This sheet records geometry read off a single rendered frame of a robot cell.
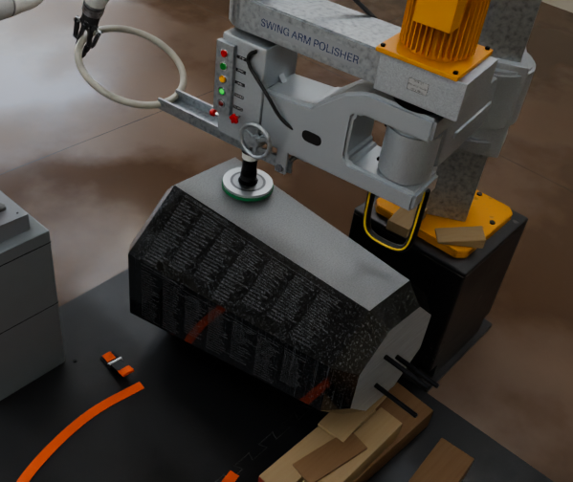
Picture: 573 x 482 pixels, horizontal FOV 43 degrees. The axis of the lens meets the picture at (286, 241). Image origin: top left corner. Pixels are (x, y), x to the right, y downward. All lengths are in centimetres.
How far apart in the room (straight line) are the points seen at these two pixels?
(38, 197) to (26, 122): 86
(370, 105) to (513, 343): 194
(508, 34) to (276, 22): 90
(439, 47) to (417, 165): 43
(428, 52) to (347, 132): 45
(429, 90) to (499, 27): 68
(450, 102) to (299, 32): 57
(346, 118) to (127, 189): 230
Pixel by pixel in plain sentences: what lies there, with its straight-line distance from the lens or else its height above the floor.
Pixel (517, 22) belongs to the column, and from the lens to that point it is 291.
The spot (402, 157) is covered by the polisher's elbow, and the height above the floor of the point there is 140.
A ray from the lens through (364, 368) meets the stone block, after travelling 269.
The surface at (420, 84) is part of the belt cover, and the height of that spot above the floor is 169.
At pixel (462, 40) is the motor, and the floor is 183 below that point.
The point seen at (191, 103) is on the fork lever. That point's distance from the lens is 318.
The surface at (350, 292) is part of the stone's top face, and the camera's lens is 269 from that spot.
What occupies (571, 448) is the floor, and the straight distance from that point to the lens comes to 369.
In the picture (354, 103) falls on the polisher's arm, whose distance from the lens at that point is 248.
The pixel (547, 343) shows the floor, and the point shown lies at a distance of 410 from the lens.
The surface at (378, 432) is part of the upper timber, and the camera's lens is 311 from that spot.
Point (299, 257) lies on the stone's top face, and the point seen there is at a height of 87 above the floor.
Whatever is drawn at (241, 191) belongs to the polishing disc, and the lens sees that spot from 300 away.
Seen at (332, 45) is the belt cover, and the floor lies 170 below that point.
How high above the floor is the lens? 268
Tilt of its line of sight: 39 degrees down
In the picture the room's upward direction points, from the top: 8 degrees clockwise
